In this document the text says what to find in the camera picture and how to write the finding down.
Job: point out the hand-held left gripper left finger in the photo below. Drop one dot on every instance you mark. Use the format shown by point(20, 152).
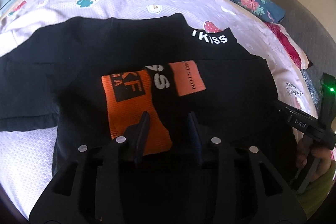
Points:
point(143, 134)

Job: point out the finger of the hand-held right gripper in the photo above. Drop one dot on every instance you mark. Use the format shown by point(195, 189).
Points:
point(281, 107)

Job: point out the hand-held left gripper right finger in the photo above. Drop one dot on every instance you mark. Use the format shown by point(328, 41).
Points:
point(193, 134)

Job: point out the black printed t-shirt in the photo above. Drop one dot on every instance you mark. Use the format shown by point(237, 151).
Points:
point(78, 69)

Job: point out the person's right forearm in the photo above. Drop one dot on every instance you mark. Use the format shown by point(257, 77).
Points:
point(323, 187)

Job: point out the person's right hand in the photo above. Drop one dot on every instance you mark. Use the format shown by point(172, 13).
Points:
point(321, 154)

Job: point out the blue patterned cloth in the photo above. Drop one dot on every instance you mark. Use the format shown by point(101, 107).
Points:
point(312, 87)

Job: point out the red floral pillow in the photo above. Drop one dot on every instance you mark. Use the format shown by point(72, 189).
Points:
point(288, 43)

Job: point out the grey headboard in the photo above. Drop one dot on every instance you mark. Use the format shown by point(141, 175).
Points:
point(309, 24)

